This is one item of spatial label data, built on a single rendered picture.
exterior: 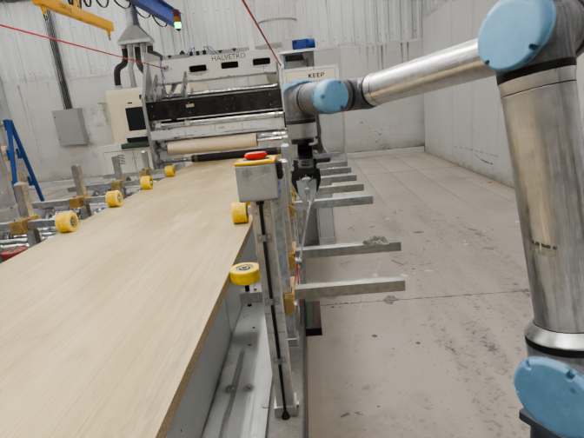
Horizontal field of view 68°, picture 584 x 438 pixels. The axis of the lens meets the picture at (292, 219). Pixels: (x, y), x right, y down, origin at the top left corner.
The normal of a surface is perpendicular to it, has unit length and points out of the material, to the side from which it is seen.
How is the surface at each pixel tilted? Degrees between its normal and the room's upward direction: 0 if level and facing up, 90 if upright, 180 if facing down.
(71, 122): 90
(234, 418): 0
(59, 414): 0
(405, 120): 90
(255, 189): 90
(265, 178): 90
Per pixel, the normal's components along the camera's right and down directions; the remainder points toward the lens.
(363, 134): -0.04, 0.25
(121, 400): -0.10, -0.96
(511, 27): -0.85, 0.09
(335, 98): 0.47, 0.18
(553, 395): -0.81, 0.30
